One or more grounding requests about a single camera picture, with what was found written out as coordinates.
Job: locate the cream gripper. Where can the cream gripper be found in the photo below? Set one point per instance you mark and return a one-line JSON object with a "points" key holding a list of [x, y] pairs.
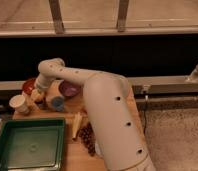
{"points": [[37, 96]]}

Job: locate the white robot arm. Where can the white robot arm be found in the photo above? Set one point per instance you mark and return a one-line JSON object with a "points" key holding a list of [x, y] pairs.
{"points": [[105, 98]]}

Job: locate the white paper cup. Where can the white paper cup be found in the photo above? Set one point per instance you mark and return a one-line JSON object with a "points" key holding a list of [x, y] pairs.
{"points": [[18, 102]]}

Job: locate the blue cup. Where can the blue cup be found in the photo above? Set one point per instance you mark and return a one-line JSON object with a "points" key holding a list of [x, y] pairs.
{"points": [[57, 104]]}

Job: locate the red bowl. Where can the red bowl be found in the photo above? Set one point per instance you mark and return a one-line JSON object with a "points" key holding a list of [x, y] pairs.
{"points": [[28, 86]]}

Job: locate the purple bowl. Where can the purple bowl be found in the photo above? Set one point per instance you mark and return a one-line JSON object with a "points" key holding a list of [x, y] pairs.
{"points": [[68, 89]]}

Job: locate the yellow corn cob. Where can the yellow corn cob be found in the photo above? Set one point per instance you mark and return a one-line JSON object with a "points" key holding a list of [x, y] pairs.
{"points": [[76, 125]]}

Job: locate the green plastic tray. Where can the green plastic tray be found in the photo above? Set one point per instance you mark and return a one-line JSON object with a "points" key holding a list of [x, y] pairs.
{"points": [[32, 145]]}

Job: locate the purple grape bunch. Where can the purple grape bunch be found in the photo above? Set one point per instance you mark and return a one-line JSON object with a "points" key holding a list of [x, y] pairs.
{"points": [[87, 138]]}

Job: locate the metal rail frame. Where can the metal rail frame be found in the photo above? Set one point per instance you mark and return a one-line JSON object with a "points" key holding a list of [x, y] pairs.
{"points": [[165, 85]]}

